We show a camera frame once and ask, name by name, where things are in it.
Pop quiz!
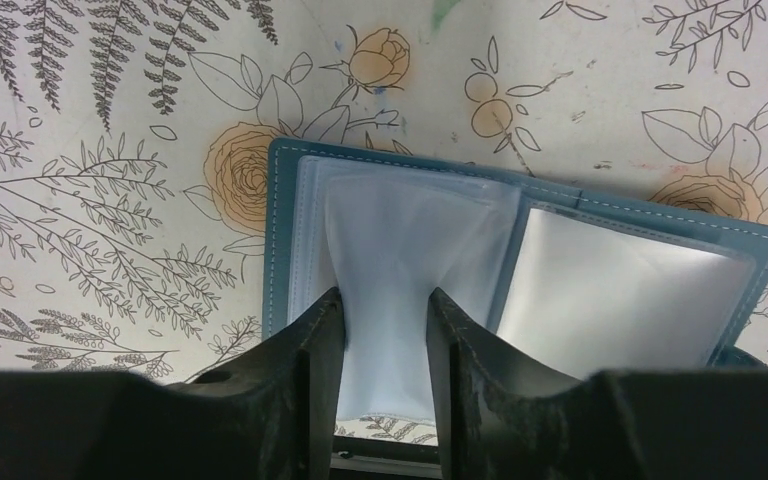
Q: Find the floral table mat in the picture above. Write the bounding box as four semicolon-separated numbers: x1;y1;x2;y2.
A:
0;0;768;445

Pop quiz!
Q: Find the blue card holder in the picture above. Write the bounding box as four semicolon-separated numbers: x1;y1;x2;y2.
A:
263;138;768;424

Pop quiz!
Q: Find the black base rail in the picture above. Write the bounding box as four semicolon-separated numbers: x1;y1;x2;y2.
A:
329;436;442;480

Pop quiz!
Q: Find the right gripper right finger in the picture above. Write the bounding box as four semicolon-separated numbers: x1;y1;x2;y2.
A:
426;289;768;479

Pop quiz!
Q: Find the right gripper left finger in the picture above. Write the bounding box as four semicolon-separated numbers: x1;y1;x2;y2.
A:
0;288;345;479

